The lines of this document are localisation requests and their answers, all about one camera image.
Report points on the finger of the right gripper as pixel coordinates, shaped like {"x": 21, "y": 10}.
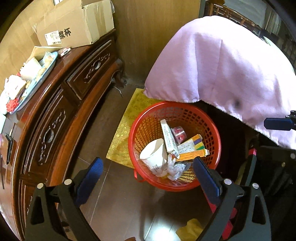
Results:
{"x": 281, "y": 124}

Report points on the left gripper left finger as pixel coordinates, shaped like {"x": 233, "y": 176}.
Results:
{"x": 72, "y": 193}

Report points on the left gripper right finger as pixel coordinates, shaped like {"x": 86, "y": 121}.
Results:
{"x": 221, "y": 192}

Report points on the orange medicine box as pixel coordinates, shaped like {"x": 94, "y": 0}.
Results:
{"x": 192, "y": 148}

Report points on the grey tissue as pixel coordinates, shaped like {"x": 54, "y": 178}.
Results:
{"x": 173, "y": 169}

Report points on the teal white medicine box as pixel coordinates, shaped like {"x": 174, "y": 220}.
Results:
{"x": 171, "y": 146}

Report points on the white paper cup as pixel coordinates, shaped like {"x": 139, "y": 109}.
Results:
{"x": 155, "y": 157}

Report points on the clear cup red contents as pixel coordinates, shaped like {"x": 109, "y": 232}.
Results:
{"x": 179, "y": 134}

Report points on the red plastic trash basket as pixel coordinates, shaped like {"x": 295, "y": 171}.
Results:
{"x": 147, "y": 127}

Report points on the dark wooden dresser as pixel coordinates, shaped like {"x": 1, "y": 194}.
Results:
{"x": 47, "y": 129}

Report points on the yellow patterned floor mat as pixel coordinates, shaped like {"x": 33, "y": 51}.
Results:
{"x": 118, "y": 149}

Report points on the purple bed blanket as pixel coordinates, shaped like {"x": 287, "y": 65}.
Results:
{"x": 217, "y": 61}

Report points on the blue tray with clutter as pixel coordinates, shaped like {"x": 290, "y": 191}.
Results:
{"x": 34, "y": 72}

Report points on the cardboard box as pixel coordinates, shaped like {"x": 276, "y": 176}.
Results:
{"x": 75, "y": 23}

